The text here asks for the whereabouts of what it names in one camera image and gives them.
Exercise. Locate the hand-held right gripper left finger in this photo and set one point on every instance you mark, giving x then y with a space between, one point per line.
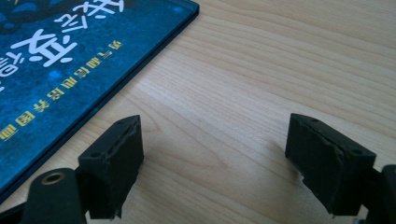
115 168

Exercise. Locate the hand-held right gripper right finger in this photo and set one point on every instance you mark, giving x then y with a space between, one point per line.
327 165

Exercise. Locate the blue picture book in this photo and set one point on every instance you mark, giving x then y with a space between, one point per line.
62 77

